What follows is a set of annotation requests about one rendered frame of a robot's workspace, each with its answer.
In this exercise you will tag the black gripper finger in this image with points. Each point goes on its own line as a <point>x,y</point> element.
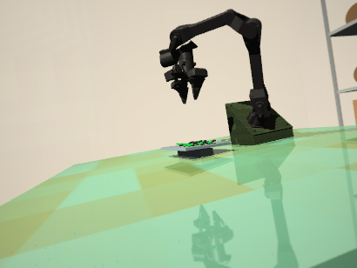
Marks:
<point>183,91</point>
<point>196,84</point>

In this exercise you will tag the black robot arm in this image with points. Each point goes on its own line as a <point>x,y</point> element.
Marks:
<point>250,29</point>

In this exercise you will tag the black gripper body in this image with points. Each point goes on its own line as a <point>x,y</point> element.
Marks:
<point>190,71</point>

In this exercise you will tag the grey switch panel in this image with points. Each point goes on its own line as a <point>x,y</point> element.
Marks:
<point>195,149</point>

